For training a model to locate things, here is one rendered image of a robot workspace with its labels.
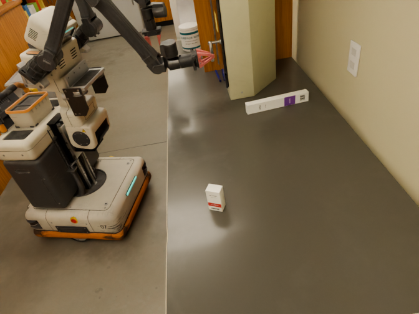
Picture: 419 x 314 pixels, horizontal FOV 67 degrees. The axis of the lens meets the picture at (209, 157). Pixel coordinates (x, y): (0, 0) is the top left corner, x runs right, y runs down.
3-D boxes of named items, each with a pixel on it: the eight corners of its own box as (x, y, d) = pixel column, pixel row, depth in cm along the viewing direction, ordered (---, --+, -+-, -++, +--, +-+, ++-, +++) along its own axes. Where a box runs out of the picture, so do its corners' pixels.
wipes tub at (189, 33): (201, 43, 216) (197, 20, 207) (202, 49, 206) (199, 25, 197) (182, 46, 216) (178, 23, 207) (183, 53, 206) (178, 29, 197)
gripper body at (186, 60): (194, 47, 142) (178, 50, 142) (195, 55, 134) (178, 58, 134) (196, 61, 146) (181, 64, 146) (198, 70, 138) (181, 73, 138)
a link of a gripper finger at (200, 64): (212, 44, 141) (191, 48, 141) (214, 50, 135) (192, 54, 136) (214, 59, 145) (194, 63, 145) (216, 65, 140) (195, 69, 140)
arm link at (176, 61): (168, 66, 145) (168, 73, 141) (164, 53, 140) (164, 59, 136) (183, 63, 144) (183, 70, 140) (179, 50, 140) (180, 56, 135)
